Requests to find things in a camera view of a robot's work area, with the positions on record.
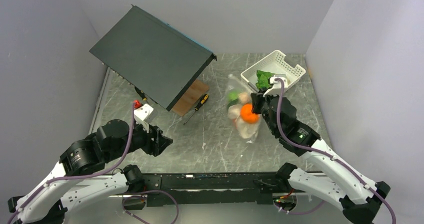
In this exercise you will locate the green lettuce head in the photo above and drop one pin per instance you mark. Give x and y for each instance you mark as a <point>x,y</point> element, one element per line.
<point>263,79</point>

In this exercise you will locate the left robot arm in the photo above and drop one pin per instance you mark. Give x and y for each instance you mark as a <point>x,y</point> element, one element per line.
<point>55,195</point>

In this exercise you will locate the small brown mushroom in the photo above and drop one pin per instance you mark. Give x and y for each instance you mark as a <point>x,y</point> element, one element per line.
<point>244,98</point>

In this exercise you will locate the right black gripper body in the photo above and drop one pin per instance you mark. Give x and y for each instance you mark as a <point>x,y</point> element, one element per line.
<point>261,106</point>

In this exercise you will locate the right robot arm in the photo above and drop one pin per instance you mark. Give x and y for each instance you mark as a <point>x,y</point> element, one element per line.
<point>356,196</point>

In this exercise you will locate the white plastic basket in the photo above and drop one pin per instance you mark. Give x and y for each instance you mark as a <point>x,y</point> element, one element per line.
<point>275,62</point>

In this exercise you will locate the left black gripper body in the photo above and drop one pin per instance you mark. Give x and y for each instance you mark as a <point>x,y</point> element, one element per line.
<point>143,139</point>

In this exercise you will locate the green lime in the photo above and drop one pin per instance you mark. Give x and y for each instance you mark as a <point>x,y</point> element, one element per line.
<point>233,98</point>

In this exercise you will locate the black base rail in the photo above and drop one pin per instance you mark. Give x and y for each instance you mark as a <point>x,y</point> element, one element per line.
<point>211,188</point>

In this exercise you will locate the orange tangerine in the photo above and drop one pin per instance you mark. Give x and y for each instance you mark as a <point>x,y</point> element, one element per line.
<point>247,115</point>

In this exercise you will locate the yellow black screwdriver right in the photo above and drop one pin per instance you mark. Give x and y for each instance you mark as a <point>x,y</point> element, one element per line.
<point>199,105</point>

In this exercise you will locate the yellow black screwdriver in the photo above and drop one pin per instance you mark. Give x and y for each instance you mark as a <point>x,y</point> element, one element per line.
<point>143,97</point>
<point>199,105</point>

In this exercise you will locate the dark grey server chassis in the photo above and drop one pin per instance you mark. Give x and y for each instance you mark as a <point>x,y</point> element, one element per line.
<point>153,56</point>

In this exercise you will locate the clear zip top bag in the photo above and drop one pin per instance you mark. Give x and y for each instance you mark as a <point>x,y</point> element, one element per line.
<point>235,84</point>

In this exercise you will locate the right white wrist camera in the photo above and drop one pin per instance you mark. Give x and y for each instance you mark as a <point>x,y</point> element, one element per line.
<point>278,85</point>

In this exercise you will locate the brown wooden board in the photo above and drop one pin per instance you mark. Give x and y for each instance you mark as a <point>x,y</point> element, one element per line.
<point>190,98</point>

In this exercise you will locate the yellow black screwdriver left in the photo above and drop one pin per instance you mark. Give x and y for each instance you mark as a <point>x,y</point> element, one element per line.
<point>143,97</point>

